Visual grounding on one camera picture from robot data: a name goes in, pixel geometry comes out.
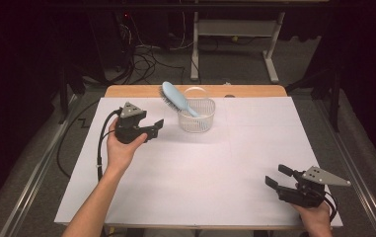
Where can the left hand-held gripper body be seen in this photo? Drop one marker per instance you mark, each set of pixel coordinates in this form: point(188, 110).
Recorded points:
point(129, 126)

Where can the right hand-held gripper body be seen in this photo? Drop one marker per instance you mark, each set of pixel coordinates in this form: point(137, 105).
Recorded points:
point(307, 194)

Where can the light blue rice paddle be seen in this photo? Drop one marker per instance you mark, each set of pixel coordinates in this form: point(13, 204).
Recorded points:
point(175, 95)

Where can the person's right hand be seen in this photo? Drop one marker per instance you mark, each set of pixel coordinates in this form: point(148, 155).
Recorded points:
point(317, 217)

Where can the person's left hand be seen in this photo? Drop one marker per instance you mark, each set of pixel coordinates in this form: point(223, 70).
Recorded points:
point(119, 154)

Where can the black metal stand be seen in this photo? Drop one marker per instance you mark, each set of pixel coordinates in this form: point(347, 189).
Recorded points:
point(334, 105)
point(64, 98)

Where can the dark equipment box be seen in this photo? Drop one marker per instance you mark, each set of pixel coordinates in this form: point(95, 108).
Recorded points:
point(124, 39)

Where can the aluminium floor rail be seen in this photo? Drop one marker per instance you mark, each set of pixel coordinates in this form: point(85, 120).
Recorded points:
point(39, 171)
point(363, 189)

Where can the white metal desk frame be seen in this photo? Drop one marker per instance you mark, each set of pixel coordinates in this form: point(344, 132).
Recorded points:
point(235, 28)

